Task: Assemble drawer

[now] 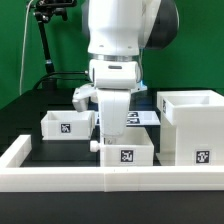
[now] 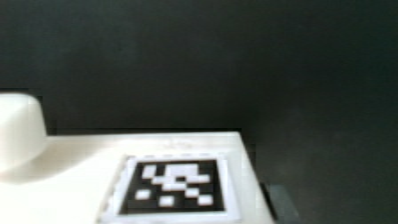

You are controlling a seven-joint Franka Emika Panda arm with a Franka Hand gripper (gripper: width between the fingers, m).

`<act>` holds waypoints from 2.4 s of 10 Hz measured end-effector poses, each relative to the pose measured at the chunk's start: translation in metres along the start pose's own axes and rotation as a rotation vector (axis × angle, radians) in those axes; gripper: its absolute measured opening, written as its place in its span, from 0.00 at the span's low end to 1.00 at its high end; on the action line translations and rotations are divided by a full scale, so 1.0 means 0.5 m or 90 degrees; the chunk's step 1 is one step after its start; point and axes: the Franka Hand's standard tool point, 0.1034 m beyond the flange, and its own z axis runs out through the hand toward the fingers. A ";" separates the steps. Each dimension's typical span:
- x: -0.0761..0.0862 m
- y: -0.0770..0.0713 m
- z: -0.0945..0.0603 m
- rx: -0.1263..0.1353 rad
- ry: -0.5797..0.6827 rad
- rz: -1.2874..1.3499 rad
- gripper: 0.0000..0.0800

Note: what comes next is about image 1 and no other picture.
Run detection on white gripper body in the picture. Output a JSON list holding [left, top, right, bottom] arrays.
[[97, 89, 131, 138]]

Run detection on white drawer box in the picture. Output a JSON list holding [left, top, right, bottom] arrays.
[[90, 127, 154, 167], [41, 110, 95, 140]]

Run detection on white drawer cabinet frame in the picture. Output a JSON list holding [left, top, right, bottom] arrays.
[[156, 90, 224, 166]]

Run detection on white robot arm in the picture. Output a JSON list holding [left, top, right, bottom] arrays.
[[83, 0, 179, 139]]

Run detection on white fiducial marker plate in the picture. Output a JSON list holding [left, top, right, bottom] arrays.
[[127, 111, 160, 126]]

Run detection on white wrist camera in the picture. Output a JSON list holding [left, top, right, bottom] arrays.
[[72, 84, 98, 112]]

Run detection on black cables at base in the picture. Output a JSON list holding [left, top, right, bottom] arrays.
[[31, 69, 91, 91]]

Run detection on white workspace border frame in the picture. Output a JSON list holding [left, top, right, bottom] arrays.
[[0, 135, 224, 192]]

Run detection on black camera stand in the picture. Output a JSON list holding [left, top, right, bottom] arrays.
[[32, 0, 77, 91]]

